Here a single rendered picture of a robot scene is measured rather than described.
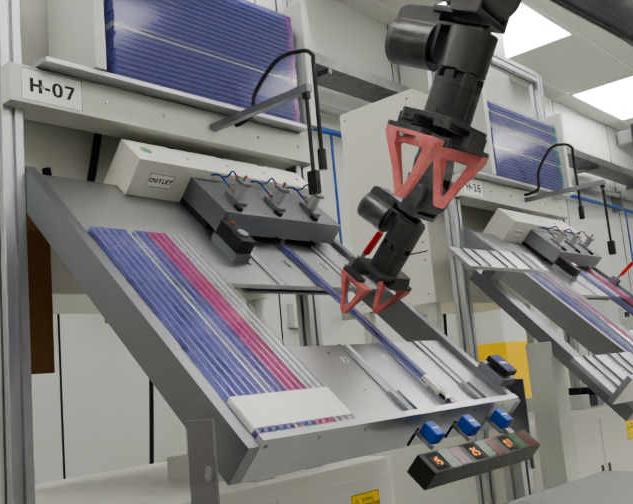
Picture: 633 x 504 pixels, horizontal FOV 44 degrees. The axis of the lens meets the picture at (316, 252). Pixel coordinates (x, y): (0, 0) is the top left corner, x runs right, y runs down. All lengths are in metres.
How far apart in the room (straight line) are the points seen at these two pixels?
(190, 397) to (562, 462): 0.99
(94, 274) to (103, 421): 1.98
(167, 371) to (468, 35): 0.58
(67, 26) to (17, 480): 0.84
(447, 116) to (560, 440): 1.07
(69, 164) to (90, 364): 1.61
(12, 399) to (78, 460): 1.77
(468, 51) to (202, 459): 0.57
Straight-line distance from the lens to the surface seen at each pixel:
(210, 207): 1.53
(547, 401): 1.81
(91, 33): 1.55
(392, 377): 1.35
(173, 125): 1.63
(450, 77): 0.91
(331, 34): 4.73
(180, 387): 1.07
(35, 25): 1.73
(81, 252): 1.27
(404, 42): 0.95
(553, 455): 1.82
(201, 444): 0.97
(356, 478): 1.63
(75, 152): 1.68
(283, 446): 1.03
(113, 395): 3.22
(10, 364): 1.38
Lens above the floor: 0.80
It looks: 9 degrees up
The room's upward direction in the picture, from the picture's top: 5 degrees counter-clockwise
